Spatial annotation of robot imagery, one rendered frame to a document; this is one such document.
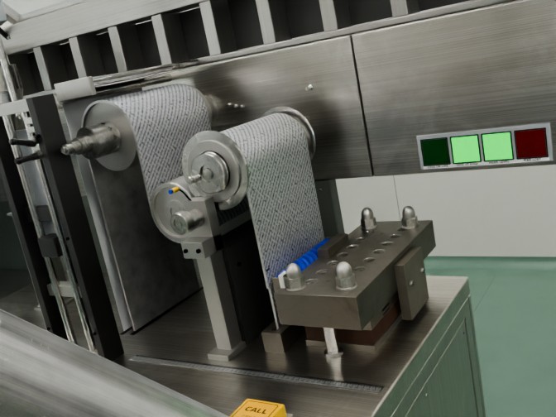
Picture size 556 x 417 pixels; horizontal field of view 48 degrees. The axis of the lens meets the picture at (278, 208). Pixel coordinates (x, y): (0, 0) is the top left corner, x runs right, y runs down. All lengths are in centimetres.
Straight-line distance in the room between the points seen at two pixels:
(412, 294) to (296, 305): 24
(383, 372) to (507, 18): 66
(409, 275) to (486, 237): 270
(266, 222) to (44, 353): 93
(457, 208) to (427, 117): 259
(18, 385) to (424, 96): 113
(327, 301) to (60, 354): 84
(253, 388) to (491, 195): 285
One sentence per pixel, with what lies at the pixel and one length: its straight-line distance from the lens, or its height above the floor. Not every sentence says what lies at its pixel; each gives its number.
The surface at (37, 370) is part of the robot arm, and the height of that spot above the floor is 134.
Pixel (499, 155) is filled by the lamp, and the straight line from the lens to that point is 127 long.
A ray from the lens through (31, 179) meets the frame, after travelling 136.
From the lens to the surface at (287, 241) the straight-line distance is 123.
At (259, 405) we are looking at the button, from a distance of 101.
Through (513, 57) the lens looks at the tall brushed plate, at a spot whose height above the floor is 134.
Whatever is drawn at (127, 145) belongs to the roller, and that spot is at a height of 131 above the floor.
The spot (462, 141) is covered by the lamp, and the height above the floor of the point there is 120.
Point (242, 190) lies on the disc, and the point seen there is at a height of 121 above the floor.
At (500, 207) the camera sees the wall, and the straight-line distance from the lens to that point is 380.
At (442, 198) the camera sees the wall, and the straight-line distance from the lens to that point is 387.
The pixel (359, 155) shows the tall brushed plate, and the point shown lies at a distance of 136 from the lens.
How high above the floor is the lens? 143
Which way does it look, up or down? 13 degrees down
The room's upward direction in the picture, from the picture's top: 11 degrees counter-clockwise
